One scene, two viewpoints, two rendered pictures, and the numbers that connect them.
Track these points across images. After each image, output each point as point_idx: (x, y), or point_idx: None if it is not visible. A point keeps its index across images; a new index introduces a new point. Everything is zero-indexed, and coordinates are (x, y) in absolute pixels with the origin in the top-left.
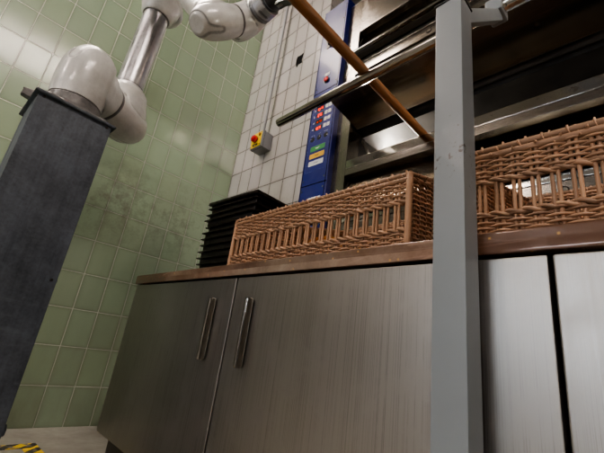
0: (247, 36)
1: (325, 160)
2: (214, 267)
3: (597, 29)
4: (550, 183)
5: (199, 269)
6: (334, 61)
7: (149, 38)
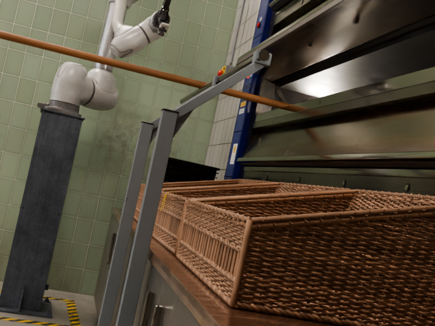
0: (156, 39)
1: (245, 111)
2: (119, 215)
3: (347, 47)
4: (297, 173)
5: (118, 214)
6: (265, 6)
7: (112, 28)
